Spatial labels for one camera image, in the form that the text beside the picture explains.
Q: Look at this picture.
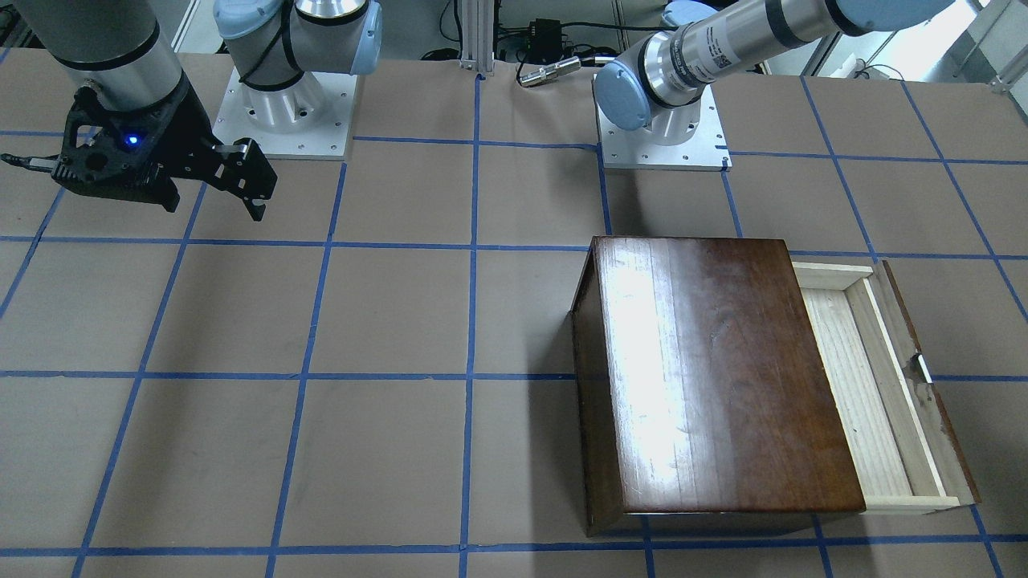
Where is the aluminium frame post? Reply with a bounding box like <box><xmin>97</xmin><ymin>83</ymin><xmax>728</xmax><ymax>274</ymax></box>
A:
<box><xmin>453</xmin><ymin>0</ymin><xmax>495</xmax><ymax>77</ymax></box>

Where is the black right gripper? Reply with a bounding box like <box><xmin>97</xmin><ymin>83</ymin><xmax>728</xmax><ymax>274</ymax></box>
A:
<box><xmin>49</xmin><ymin>74</ymin><xmax>278</xmax><ymax>222</ymax></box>

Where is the light wooden drawer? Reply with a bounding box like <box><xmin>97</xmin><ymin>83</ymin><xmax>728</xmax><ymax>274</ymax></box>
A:
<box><xmin>793</xmin><ymin>261</ymin><xmax>981</xmax><ymax>515</ymax></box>

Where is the silver cable connector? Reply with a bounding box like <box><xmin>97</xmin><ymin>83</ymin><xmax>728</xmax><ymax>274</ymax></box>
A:
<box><xmin>516</xmin><ymin>56</ymin><xmax>581</xmax><ymax>88</ymax></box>

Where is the black power adapter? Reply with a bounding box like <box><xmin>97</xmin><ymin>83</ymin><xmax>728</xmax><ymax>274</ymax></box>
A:
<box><xmin>526</xmin><ymin>19</ymin><xmax>563</xmax><ymax>63</ymax></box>

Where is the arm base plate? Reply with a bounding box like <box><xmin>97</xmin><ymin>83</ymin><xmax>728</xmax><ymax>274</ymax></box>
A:
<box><xmin>596</xmin><ymin>88</ymin><xmax>733</xmax><ymax>171</ymax></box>
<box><xmin>213</xmin><ymin>69</ymin><xmax>362</xmax><ymax>161</ymax></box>

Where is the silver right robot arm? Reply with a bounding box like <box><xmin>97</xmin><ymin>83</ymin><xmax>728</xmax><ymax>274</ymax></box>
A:
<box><xmin>2</xmin><ymin>1</ymin><xmax>383</xmax><ymax>221</ymax></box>

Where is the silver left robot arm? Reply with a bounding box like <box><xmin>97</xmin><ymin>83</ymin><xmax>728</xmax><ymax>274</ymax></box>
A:
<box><xmin>594</xmin><ymin>1</ymin><xmax>948</xmax><ymax>145</ymax></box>

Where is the white drawer handle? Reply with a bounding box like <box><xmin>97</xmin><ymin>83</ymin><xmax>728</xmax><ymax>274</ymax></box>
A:
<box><xmin>911</xmin><ymin>352</ymin><xmax>935</xmax><ymax>385</ymax></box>

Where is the dark wooden drawer cabinet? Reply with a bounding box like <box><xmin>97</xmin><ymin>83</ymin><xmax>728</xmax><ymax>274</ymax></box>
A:
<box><xmin>570</xmin><ymin>234</ymin><xmax>867</xmax><ymax>537</ymax></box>

